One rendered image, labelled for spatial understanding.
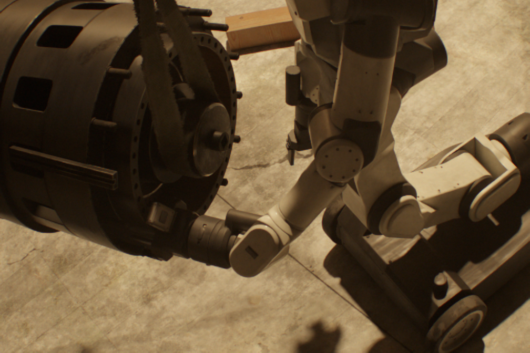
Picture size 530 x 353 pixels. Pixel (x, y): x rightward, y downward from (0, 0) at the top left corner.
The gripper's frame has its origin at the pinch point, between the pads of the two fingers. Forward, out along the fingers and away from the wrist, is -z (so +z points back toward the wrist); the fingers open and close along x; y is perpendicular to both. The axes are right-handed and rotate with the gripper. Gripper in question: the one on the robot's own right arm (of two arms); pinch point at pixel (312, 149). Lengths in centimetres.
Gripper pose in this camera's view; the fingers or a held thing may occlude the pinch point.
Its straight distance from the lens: 213.0
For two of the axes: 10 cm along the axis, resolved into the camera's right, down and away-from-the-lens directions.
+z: -0.1, -7.1, -7.1
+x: -9.6, 2.0, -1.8
